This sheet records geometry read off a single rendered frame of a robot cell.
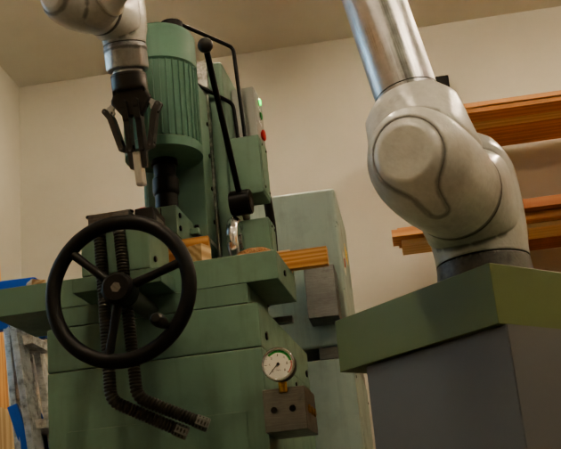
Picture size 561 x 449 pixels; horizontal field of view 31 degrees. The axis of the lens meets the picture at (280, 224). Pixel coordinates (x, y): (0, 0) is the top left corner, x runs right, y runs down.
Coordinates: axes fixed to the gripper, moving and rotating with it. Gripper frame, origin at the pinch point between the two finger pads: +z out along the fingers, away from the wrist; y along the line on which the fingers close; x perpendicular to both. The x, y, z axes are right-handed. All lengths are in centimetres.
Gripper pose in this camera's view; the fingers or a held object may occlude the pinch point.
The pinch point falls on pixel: (139, 168)
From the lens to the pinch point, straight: 213.6
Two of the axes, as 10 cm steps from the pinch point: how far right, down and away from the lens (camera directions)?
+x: -1.6, -0.4, -9.9
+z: 1.3, 9.9, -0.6
